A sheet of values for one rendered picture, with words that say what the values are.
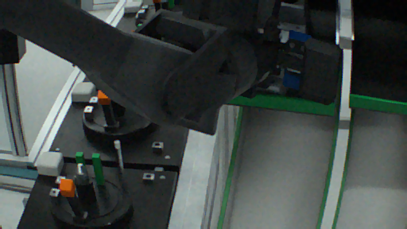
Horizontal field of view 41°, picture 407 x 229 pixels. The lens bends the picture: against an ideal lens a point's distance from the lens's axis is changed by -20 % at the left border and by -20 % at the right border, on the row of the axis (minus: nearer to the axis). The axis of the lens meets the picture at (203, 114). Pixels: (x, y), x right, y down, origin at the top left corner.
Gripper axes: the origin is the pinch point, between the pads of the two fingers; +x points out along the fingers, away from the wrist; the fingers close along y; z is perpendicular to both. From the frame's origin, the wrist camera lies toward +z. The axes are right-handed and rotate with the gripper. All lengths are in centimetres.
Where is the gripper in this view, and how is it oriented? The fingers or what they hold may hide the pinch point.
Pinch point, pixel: (268, 44)
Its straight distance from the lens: 67.6
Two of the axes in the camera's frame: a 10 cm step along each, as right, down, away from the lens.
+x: 3.9, -2.4, 8.9
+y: -9.1, -2.4, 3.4
